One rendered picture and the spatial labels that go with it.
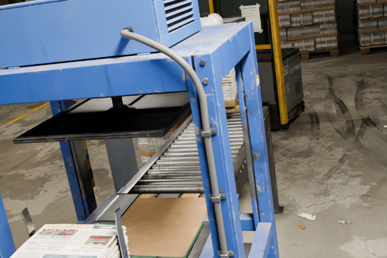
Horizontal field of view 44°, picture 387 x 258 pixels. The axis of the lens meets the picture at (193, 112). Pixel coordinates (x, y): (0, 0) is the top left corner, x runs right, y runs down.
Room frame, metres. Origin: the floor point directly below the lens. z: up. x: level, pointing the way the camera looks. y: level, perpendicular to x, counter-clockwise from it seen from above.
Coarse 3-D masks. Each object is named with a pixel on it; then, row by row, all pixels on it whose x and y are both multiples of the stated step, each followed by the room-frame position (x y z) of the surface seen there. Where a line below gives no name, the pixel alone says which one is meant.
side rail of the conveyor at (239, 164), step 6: (264, 108) 3.22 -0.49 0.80; (264, 114) 3.09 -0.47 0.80; (264, 120) 3.06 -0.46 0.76; (264, 126) 3.04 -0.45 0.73; (240, 150) 2.49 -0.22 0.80; (240, 156) 2.40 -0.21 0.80; (234, 162) 2.33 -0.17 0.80; (240, 162) 2.32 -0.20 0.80; (234, 168) 2.25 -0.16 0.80; (240, 168) 2.27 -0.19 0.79; (246, 168) 2.40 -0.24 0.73; (234, 174) 2.18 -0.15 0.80; (240, 174) 2.25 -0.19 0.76; (246, 174) 2.38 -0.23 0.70; (240, 180) 2.23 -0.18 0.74; (240, 186) 2.22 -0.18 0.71; (240, 192) 2.20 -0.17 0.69
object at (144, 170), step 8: (184, 128) 3.05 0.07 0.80; (176, 136) 2.90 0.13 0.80; (168, 144) 2.78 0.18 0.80; (160, 152) 2.66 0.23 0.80; (152, 160) 2.55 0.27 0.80; (144, 168) 2.44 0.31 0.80; (136, 176) 2.35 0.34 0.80; (128, 184) 2.26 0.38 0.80; (136, 184) 2.26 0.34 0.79; (120, 192) 2.17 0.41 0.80; (128, 192) 2.17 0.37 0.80
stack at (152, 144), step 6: (186, 114) 3.82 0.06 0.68; (180, 120) 3.75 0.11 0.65; (168, 132) 3.65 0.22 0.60; (138, 138) 3.85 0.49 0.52; (144, 138) 3.81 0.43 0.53; (150, 138) 3.77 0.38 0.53; (156, 138) 3.73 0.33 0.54; (162, 138) 3.69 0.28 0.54; (168, 138) 3.65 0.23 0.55; (138, 144) 3.84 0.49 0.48; (144, 144) 3.80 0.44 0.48; (150, 144) 3.77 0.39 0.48; (156, 144) 3.74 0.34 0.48; (162, 144) 3.70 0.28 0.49; (144, 150) 3.82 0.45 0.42; (150, 150) 3.78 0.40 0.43; (156, 150) 3.74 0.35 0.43; (144, 156) 3.84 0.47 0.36; (150, 156) 3.80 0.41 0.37; (144, 162) 3.84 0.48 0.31
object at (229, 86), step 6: (234, 72) 3.05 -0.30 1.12; (228, 78) 2.93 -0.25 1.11; (234, 78) 3.04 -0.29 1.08; (222, 84) 2.95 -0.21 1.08; (228, 84) 2.94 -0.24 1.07; (234, 84) 3.04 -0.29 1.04; (228, 90) 2.96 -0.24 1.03; (234, 90) 3.02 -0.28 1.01; (228, 96) 2.97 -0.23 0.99; (234, 96) 2.99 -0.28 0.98
